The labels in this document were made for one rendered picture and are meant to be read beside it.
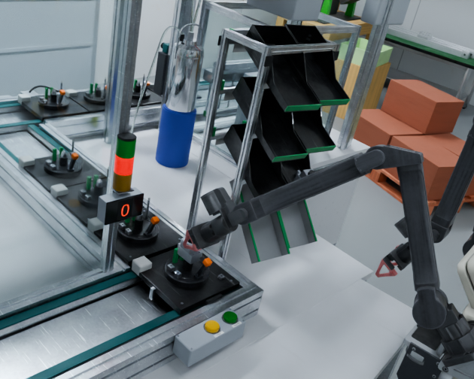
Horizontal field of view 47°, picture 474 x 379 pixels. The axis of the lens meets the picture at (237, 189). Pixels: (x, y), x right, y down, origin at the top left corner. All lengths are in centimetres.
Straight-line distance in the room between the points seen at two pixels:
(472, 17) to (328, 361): 744
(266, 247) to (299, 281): 23
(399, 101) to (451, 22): 354
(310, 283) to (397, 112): 364
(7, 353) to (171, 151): 130
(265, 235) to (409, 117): 369
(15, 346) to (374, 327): 110
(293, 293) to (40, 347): 85
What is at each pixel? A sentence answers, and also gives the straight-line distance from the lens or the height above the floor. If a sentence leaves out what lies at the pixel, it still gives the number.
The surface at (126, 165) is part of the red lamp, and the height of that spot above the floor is 134.
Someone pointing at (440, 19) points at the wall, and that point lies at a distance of 891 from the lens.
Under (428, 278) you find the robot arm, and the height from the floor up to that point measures 131.
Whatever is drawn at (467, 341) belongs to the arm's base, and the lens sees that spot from 143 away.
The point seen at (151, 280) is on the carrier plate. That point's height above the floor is 97.
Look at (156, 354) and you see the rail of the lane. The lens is 153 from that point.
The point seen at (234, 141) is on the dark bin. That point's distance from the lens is 177.
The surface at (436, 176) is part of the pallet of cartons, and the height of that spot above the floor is 38.
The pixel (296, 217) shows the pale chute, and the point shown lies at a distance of 197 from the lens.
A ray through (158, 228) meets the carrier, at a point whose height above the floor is 99.
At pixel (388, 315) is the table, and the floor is 86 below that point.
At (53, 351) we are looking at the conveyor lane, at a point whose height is 92.
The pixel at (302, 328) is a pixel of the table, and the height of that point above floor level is 86.
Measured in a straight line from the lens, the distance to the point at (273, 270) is 202.
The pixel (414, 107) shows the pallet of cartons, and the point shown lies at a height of 63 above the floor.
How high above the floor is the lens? 201
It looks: 28 degrees down
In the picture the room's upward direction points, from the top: 12 degrees clockwise
